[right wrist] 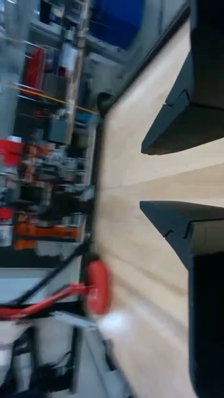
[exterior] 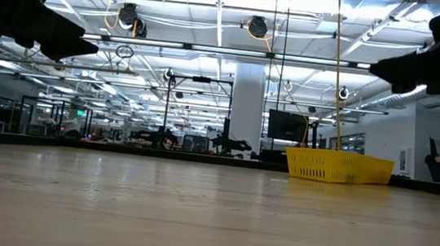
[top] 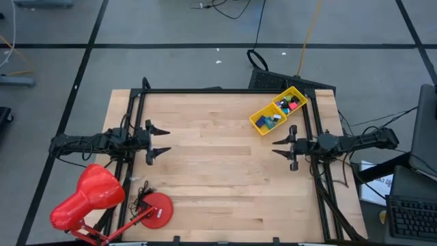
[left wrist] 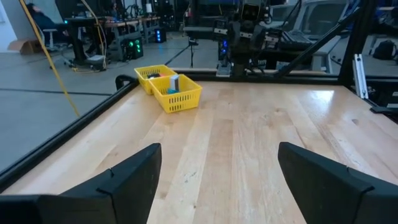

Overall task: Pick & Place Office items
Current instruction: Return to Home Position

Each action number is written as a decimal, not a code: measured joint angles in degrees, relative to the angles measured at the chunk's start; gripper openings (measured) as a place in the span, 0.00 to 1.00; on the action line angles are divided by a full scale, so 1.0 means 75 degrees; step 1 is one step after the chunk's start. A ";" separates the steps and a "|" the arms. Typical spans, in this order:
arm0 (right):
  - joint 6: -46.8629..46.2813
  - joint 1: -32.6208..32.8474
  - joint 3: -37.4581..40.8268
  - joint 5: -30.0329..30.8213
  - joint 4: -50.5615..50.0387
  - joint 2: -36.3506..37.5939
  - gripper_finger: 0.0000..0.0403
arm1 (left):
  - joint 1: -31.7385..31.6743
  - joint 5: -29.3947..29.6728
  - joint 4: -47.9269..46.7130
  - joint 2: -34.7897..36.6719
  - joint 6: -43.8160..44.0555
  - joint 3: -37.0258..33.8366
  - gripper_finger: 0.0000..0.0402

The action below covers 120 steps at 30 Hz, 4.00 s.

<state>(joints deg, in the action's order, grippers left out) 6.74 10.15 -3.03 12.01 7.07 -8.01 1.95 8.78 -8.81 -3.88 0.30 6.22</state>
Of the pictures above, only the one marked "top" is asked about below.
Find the black desk bar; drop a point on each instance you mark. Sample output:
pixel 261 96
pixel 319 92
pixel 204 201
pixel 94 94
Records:
pixel 382 169

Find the small black box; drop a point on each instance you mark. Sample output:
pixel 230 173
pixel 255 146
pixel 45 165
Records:
pixel 295 99

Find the grey floor foot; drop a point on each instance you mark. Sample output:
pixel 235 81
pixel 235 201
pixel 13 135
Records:
pixel 17 81
pixel 44 3

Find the white paper sheet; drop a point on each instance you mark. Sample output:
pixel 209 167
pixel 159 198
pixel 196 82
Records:
pixel 375 191

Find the black keyboard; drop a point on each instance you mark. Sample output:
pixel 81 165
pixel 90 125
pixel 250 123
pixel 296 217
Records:
pixel 413 218

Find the navy blue box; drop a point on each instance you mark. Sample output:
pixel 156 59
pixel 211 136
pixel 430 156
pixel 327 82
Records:
pixel 261 121

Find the small yellow object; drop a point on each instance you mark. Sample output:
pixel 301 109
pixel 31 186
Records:
pixel 383 217

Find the red desk lamp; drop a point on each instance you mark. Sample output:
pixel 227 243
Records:
pixel 92 191

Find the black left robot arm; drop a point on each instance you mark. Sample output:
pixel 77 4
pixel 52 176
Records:
pixel 95 141

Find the grey monitor back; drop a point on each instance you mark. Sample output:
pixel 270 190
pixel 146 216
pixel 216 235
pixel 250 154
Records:
pixel 423 130

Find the blue white wall charger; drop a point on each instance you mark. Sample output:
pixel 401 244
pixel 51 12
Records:
pixel 286 111

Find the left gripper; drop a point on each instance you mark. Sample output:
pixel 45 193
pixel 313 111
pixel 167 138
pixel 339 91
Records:
pixel 141 140

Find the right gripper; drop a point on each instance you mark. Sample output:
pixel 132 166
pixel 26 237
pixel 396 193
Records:
pixel 304 147

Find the yellow plastic divided bin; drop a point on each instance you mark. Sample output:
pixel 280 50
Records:
pixel 269 109

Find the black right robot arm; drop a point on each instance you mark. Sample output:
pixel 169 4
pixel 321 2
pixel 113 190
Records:
pixel 358 141

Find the black perforated panel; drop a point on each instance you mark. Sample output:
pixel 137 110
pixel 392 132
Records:
pixel 283 82

